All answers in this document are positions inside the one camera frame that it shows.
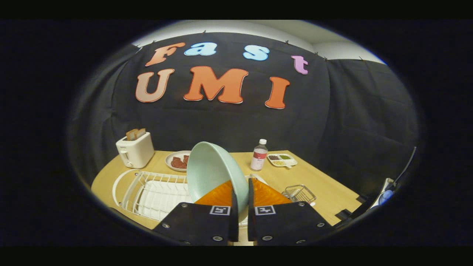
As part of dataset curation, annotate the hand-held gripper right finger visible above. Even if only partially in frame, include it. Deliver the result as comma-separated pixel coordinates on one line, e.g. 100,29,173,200
248,178,335,246

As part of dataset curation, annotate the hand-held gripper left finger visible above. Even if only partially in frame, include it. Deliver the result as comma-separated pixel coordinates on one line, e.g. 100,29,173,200
152,178,239,246

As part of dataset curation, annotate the metal wire basket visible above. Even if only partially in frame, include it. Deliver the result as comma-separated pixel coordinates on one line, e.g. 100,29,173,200
282,184,317,204

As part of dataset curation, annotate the white wire dish rack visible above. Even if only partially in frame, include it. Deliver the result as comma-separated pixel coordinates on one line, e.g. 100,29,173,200
112,169,266,226

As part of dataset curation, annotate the light green plate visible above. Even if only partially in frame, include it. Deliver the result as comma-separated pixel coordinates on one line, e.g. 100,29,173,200
187,141,249,222

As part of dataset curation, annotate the small white meat dish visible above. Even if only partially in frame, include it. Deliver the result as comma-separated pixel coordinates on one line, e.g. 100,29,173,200
165,150,193,172

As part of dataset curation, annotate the white divided condiment tray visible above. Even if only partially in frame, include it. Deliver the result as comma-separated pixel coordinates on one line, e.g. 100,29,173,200
267,153,298,167

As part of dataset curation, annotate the clear bottle red label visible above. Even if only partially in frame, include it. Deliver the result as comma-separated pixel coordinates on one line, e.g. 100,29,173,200
251,139,268,171

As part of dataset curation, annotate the white toaster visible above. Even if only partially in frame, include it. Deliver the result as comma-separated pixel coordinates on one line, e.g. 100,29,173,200
116,132,155,169

